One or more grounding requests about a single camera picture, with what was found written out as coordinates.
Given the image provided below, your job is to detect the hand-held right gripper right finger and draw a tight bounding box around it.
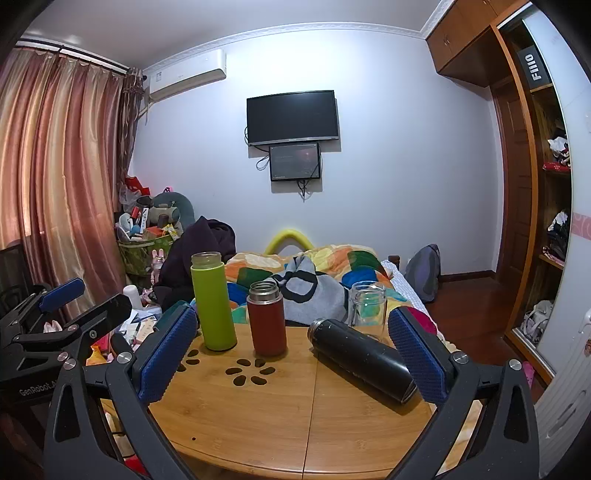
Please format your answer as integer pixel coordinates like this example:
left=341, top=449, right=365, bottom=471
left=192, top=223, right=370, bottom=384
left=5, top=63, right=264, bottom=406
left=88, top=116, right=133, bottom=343
left=385, top=306, right=539, bottom=480

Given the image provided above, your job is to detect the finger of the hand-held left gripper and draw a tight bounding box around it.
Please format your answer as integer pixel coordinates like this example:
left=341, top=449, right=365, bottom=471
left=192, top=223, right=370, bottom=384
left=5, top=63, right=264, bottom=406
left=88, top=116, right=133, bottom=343
left=0, top=278, right=87, bottom=331
left=13, top=292, right=133, bottom=371

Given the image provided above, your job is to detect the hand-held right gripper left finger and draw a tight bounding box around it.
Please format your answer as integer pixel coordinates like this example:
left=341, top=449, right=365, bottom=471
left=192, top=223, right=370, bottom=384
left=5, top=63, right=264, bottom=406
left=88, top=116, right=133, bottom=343
left=42, top=301, right=199, bottom=480

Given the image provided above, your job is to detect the black thermos cup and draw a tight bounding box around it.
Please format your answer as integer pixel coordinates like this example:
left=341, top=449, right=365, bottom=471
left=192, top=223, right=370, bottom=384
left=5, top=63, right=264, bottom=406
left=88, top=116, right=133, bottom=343
left=308, top=318, right=419, bottom=406

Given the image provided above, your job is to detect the green cup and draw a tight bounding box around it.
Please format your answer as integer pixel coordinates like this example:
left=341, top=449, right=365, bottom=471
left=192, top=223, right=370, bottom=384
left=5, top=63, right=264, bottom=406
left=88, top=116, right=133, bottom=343
left=191, top=251, right=238, bottom=352

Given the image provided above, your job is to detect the clear glass cup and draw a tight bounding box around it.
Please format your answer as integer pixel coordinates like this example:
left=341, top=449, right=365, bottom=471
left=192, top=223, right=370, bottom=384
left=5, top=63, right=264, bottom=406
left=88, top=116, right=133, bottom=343
left=347, top=281, right=389, bottom=344

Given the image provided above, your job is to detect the red thermos cup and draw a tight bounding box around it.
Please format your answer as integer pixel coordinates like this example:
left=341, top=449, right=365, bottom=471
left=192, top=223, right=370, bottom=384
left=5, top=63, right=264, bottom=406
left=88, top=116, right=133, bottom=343
left=246, top=281, right=288, bottom=357

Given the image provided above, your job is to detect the pile of papers and packets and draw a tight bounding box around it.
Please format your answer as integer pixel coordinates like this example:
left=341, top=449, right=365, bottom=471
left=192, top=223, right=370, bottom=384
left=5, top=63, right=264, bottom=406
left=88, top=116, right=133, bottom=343
left=92, top=305, right=163, bottom=354

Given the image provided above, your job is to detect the black chair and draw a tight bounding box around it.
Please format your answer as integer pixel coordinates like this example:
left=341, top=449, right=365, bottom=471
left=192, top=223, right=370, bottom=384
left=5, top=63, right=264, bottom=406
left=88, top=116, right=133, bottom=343
left=0, top=243, right=49, bottom=315

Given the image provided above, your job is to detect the green storage basket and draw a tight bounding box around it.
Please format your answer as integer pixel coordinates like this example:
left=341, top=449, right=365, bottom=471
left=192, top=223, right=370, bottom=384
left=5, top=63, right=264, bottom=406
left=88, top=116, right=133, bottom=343
left=117, top=235, right=179, bottom=278

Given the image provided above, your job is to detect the pink rabbit toy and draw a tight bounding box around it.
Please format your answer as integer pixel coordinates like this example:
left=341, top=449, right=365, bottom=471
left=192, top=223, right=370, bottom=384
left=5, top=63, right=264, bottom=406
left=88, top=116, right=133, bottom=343
left=150, top=249, right=167, bottom=283

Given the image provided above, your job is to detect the checked bed sheet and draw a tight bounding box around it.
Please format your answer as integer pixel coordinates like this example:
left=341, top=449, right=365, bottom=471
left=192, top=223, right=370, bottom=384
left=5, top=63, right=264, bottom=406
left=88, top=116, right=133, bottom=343
left=381, top=259, right=433, bottom=320

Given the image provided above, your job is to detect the grey backpack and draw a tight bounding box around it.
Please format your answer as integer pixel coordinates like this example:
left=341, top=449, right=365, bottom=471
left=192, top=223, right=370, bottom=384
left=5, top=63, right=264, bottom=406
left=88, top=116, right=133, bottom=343
left=404, top=244, right=442, bottom=304

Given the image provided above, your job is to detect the dark purple jacket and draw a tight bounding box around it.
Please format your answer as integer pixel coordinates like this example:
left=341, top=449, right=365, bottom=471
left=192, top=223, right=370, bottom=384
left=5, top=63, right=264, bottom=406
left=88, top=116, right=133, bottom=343
left=152, top=215, right=237, bottom=311

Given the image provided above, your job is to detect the pink satin curtain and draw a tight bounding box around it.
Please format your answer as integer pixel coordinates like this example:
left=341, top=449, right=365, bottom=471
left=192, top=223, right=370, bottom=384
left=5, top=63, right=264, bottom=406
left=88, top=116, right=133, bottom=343
left=0, top=46, right=127, bottom=296

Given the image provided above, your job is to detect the grey and black sweater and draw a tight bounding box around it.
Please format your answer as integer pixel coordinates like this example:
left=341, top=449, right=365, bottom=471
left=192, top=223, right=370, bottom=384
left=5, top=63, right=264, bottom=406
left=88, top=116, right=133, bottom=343
left=270, top=255, right=350, bottom=324

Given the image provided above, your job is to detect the grey plush toy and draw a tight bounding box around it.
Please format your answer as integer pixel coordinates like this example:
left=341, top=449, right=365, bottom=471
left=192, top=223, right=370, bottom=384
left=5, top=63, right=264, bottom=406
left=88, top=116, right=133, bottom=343
left=150, top=191, right=196, bottom=232

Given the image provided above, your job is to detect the white handbag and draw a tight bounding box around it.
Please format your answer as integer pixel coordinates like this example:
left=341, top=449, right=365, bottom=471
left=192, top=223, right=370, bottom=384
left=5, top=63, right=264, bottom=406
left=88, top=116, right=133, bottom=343
left=521, top=300, right=554, bottom=345

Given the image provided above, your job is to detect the colourful patchwork blanket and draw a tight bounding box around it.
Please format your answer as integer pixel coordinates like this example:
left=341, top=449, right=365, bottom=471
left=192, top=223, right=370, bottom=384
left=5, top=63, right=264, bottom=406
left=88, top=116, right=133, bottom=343
left=191, top=246, right=437, bottom=337

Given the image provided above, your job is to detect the red bag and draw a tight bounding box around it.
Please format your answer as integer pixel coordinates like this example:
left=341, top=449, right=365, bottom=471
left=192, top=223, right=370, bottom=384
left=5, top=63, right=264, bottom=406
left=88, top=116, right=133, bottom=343
left=124, top=175, right=151, bottom=200

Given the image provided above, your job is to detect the yellow foam tube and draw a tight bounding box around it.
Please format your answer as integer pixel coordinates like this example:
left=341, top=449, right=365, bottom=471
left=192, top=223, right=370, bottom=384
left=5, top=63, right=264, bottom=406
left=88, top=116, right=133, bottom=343
left=264, top=231, right=315, bottom=256

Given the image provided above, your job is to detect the brown patterned curtain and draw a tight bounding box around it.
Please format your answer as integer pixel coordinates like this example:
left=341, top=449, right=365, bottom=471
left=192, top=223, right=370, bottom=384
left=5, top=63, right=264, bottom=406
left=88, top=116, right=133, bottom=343
left=117, top=67, right=145, bottom=208

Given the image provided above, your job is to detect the wooden wardrobe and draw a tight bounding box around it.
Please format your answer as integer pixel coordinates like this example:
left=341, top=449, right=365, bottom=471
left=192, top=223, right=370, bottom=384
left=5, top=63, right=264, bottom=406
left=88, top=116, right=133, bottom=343
left=488, top=4, right=591, bottom=385

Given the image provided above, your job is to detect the black curtain rod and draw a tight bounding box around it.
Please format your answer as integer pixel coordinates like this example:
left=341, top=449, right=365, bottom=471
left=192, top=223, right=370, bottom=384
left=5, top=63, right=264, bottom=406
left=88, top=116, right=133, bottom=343
left=16, top=41, right=131, bottom=73

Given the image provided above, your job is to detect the white air conditioner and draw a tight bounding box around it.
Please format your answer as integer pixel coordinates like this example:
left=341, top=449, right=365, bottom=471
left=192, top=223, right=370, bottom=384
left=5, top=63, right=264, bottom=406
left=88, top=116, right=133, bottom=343
left=147, top=49, right=228, bottom=103

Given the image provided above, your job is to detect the black printed box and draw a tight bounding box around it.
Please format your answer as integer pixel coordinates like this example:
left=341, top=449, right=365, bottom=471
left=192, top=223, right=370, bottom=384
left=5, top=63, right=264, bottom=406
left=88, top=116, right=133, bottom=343
left=516, top=45, right=553, bottom=92

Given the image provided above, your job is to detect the wooden overhead cabinet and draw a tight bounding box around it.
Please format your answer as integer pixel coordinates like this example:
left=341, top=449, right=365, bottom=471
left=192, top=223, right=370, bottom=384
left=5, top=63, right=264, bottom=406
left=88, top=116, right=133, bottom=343
left=426, top=0, right=528, bottom=88

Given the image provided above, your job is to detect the small black wall monitor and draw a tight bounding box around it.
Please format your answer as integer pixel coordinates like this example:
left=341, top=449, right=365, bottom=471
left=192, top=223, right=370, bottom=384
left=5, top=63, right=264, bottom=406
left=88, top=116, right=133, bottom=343
left=269, top=143, right=322, bottom=182

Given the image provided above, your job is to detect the wall-mounted black television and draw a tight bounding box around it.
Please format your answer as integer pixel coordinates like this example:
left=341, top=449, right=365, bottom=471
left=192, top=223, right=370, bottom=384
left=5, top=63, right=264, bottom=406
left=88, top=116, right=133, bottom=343
left=246, top=90, right=341, bottom=147

